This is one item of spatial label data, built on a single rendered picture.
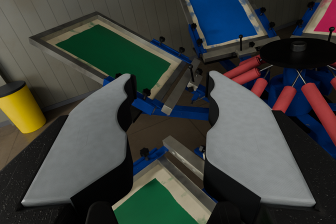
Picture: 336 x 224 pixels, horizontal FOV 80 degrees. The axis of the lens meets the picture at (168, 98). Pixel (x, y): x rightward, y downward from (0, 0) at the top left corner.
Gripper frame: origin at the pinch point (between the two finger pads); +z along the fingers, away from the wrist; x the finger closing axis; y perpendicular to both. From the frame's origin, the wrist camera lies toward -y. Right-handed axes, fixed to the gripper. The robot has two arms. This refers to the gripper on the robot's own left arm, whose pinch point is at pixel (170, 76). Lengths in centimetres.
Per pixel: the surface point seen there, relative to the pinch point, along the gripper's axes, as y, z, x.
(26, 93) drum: 139, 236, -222
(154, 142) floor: 173, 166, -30
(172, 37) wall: 109, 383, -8
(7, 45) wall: 81, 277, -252
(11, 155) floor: 200, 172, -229
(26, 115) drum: 170, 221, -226
